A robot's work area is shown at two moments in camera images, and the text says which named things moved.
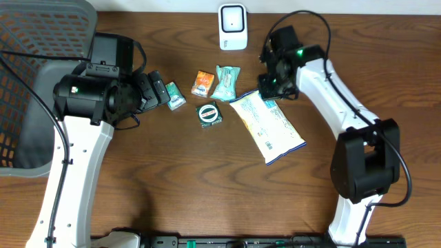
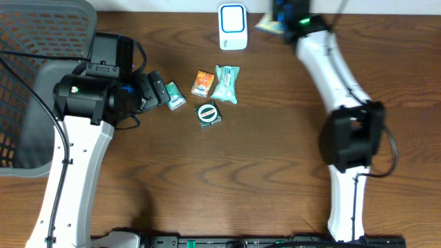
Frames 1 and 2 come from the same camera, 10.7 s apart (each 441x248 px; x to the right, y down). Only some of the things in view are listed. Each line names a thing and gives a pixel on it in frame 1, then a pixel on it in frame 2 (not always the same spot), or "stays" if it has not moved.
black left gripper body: x=148 y=91 stays
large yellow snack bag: x=274 y=135 → x=267 y=23
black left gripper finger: x=161 y=92 stays
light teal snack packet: x=226 y=89 stays
